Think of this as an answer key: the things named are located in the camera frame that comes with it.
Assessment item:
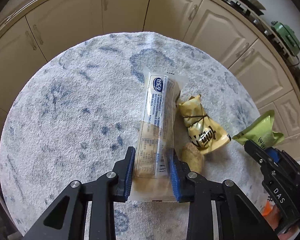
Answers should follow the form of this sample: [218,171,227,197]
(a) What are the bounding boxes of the orange plastic bag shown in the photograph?
[262,201,281,229]

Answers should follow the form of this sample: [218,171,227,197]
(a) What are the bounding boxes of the green electric cooker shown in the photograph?
[271,21,300,56]

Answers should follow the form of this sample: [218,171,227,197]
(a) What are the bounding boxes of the green snack bag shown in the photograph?
[232,110,285,150]

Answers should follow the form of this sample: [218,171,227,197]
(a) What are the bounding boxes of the ginger root piece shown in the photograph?
[181,142,205,174]

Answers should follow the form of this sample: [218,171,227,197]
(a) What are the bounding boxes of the yellow snack bag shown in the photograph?
[178,94,231,155]

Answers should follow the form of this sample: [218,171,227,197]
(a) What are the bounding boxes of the cream lower kitchen cabinets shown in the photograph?
[0,0,300,160]

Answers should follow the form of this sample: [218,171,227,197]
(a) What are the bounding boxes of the person right hand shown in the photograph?
[278,225,300,240]

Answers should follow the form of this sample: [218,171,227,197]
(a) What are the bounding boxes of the round table floral tablecloth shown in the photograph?
[0,33,259,234]

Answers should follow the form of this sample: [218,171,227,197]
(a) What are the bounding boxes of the long bread wrapper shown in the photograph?
[130,68,187,202]

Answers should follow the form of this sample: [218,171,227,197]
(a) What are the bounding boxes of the black gas stove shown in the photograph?
[222,0,298,62]

